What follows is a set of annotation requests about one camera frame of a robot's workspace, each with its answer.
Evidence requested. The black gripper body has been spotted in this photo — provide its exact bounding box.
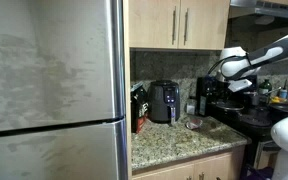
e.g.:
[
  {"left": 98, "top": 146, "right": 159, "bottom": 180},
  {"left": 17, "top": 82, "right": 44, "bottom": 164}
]
[{"left": 197, "top": 76, "right": 230, "bottom": 103}]

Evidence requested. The door metal handle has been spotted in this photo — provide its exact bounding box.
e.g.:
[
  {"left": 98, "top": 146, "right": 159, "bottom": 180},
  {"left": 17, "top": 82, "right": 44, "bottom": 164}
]
[
  {"left": 183, "top": 8, "right": 189, "bottom": 45},
  {"left": 171, "top": 6, "right": 177, "bottom": 45}
]

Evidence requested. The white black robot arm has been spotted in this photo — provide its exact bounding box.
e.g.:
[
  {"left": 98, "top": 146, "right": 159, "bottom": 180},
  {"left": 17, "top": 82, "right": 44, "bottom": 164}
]
[{"left": 207, "top": 35, "right": 288, "bottom": 92}]

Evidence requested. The black air fryer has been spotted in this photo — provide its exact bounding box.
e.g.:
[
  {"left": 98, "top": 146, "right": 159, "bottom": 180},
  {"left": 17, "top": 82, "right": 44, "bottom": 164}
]
[{"left": 148, "top": 80, "right": 180, "bottom": 125}]

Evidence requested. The lower wooden cabinet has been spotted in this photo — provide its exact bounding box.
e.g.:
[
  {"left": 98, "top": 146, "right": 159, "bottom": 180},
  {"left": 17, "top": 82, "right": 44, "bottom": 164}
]
[{"left": 131, "top": 146, "right": 244, "bottom": 180}]

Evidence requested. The black pot on stove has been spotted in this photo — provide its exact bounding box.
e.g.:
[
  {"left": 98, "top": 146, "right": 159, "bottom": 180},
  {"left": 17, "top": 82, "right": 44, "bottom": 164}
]
[{"left": 216, "top": 101, "right": 244, "bottom": 112}]

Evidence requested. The small grey canister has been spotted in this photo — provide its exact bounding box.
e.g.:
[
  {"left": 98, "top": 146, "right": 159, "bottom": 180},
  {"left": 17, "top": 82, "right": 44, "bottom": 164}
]
[{"left": 186, "top": 99, "right": 196, "bottom": 115}]

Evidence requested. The small glass bowl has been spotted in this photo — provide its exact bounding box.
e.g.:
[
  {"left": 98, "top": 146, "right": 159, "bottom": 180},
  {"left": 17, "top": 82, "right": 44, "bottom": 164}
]
[{"left": 185, "top": 119, "right": 203, "bottom": 130}]

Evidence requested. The dark green bottle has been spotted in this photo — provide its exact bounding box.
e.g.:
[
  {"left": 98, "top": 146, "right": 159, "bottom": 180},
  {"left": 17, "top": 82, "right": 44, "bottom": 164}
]
[{"left": 258, "top": 79, "right": 272, "bottom": 96}]

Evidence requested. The black pan on stove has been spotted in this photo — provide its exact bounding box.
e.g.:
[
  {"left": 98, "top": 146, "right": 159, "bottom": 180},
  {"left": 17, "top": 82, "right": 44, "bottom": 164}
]
[{"left": 239, "top": 114, "right": 271, "bottom": 127}]

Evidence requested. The black stove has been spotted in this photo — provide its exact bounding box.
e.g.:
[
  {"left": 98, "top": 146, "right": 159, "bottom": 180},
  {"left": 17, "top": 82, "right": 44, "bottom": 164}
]
[{"left": 207, "top": 102, "right": 288, "bottom": 168}]

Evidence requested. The black protein powder bag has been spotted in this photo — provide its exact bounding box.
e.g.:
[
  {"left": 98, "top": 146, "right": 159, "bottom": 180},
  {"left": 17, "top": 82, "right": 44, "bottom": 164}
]
[{"left": 131, "top": 82, "right": 148, "bottom": 134}]

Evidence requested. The range hood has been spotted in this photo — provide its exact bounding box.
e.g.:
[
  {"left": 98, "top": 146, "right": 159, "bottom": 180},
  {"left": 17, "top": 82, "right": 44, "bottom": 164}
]
[{"left": 229, "top": 0, "right": 288, "bottom": 19}]

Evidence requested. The stainless steel refrigerator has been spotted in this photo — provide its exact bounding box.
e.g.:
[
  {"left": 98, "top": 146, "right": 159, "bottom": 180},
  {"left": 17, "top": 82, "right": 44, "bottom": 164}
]
[{"left": 0, "top": 0, "right": 128, "bottom": 180}]

